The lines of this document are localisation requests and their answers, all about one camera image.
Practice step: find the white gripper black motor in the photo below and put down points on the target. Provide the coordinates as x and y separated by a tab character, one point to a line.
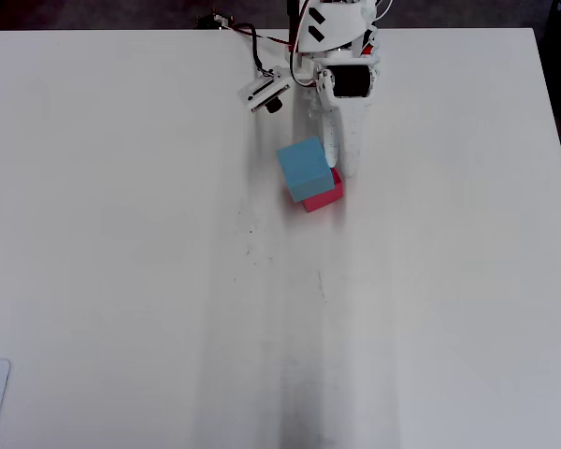
352	82

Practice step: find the blue foam cube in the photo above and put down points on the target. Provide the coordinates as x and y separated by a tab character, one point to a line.
304	168

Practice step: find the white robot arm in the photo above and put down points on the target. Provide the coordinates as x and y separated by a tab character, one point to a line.
336	23

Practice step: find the red foam cube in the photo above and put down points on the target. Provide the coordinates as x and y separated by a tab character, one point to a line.
325	201

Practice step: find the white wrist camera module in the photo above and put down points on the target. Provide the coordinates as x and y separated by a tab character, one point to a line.
262	89

